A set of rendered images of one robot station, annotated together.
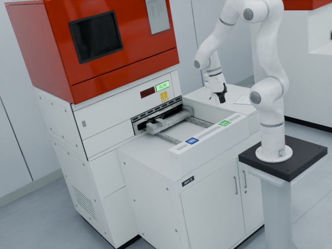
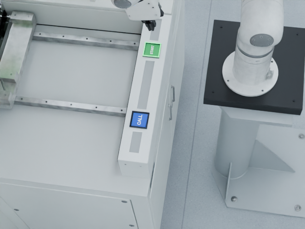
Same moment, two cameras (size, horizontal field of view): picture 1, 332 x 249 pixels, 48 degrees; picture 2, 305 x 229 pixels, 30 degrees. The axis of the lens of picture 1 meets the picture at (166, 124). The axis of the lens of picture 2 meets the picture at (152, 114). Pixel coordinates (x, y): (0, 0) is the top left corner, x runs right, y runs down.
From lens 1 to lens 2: 1.42 m
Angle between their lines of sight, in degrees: 48
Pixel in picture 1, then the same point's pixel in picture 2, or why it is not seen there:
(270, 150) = (258, 78)
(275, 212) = (250, 131)
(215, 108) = (93, 9)
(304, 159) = (297, 67)
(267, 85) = (276, 15)
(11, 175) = not seen: outside the picture
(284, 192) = not seen: hidden behind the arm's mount
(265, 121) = (258, 52)
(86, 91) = not seen: outside the picture
